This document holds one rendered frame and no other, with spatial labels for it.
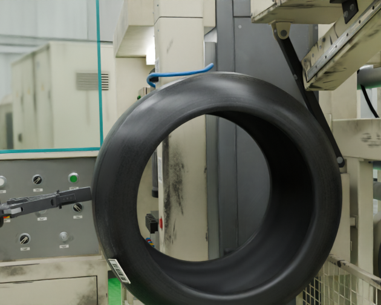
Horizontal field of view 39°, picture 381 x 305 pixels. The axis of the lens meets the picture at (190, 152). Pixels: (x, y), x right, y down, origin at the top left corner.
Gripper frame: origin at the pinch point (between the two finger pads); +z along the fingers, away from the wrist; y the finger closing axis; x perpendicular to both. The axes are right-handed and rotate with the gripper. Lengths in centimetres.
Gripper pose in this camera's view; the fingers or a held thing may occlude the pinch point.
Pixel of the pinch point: (75, 196)
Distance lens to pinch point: 122.8
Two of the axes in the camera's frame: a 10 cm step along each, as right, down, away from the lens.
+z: 9.7, -1.8, 1.8
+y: -2.0, -0.5, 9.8
